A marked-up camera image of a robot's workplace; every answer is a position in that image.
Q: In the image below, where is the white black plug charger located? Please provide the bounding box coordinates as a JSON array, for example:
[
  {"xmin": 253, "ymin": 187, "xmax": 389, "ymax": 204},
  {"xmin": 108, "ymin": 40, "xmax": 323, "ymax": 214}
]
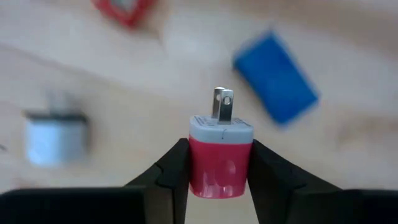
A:
[{"xmin": 22, "ymin": 90, "xmax": 90, "ymax": 169}]

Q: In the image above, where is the pink white USB charger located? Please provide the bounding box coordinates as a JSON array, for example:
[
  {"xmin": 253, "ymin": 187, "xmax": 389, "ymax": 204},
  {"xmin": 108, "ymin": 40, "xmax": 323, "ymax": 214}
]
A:
[{"xmin": 188, "ymin": 86, "xmax": 254, "ymax": 200}]

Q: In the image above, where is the blue rectangular box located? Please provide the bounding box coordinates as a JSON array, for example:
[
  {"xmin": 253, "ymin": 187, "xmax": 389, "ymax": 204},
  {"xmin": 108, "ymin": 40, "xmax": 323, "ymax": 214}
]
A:
[{"xmin": 232, "ymin": 30, "xmax": 320, "ymax": 127}]

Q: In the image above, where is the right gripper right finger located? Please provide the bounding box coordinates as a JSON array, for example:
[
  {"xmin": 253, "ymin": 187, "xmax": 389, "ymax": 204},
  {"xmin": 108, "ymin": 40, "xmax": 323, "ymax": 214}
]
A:
[{"xmin": 247, "ymin": 139, "xmax": 398, "ymax": 224}]

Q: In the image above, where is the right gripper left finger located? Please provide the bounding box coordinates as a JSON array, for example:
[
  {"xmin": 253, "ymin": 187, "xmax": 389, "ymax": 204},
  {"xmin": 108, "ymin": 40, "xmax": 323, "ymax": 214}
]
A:
[{"xmin": 0, "ymin": 138, "xmax": 190, "ymax": 224}]

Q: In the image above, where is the red framed digital display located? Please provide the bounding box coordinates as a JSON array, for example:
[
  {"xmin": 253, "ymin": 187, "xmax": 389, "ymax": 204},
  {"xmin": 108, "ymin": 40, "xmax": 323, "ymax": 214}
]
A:
[{"xmin": 91, "ymin": 0, "xmax": 156, "ymax": 28}]

